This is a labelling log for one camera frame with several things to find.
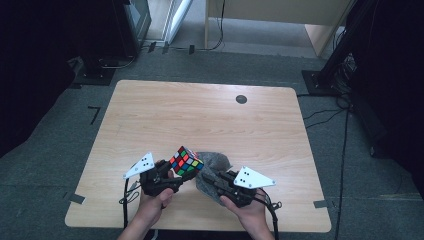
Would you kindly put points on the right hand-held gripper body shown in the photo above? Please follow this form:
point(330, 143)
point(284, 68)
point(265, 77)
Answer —
point(245, 193)

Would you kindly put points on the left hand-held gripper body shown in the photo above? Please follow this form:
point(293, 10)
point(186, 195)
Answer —
point(151, 181)

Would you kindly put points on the multicoloured puzzle cube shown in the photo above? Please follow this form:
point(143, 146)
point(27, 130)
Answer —
point(186, 161)

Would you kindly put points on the grey fuzzy cloth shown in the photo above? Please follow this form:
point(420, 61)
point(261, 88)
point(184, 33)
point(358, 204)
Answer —
point(213, 163)

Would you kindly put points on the person's right hand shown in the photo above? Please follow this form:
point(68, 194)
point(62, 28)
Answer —
point(250, 215)

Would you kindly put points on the person's left hand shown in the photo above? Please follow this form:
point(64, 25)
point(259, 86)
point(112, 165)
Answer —
point(151, 208)

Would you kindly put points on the grey tape strip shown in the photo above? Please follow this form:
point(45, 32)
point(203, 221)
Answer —
point(75, 198)
point(320, 204)

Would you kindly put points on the black round table grommet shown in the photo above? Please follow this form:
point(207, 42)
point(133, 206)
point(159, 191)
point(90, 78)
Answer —
point(241, 99)

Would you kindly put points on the black floor tape strip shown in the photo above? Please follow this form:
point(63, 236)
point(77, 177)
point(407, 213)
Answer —
point(191, 49)

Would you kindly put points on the black cabinet with glass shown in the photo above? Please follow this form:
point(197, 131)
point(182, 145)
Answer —
point(131, 26)

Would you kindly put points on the white door panel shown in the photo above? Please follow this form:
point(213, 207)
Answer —
point(176, 18)

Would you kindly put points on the black metal stand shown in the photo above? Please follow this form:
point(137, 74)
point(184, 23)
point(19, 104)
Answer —
point(336, 60)

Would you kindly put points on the dark curtain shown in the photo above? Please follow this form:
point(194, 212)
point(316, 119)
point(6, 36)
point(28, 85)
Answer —
point(30, 66)
point(393, 83)

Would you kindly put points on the light wooden desk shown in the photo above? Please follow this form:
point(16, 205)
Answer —
point(283, 10)

